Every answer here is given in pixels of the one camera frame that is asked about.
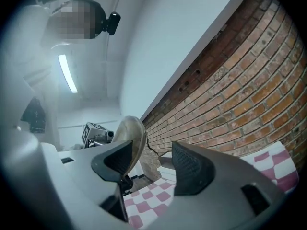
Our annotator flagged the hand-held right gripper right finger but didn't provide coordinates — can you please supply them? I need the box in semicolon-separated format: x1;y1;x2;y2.
153;140;288;230

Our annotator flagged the black head camera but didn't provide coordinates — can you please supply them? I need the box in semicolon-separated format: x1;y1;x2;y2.
102;12;121;36

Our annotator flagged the pink white checkered tablecloth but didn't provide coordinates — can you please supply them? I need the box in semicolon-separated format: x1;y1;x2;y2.
123;141;300;230

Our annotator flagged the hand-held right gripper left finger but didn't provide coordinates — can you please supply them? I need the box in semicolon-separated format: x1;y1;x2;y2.
41;139;134;224

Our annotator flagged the flat white box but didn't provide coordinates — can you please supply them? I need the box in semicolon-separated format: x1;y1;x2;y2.
157;165;177;177

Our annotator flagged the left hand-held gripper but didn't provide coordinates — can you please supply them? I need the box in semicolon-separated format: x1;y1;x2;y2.
81;121;115;149

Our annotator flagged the brown box white inside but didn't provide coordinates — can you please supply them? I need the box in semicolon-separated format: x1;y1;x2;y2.
158;152;174;167

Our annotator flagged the person's head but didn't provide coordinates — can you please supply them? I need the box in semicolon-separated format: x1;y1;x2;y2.
45;0;107;48

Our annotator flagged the ceiling strip light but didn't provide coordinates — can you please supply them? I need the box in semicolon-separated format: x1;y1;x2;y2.
58;54;79;93

